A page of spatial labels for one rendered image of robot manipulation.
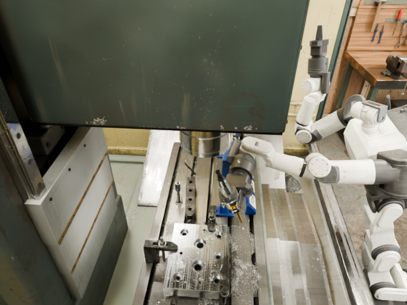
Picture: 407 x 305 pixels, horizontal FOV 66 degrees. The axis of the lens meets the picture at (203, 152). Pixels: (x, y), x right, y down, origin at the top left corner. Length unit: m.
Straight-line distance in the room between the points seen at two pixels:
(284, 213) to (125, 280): 0.88
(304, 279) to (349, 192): 1.74
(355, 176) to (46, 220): 1.00
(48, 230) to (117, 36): 0.59
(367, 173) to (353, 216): 1.76
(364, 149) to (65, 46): 1.08
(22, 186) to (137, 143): 1.44
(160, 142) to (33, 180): 1.31
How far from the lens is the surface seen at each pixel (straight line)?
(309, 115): 1.65
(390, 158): 1.26
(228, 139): 0.90
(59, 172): 1.04
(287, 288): 1.54
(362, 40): 3.78
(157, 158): 2.07
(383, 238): 1.88
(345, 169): 1.22
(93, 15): 0.74
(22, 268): 1.03
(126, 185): 2.18
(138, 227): 1.86
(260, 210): 1.56
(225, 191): 1.02
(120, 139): 2.33
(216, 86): 0.73
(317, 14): 1.90
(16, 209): 0.96
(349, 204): 3.08
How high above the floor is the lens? 2.04
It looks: 37 degrees down
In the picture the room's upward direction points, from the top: straight up
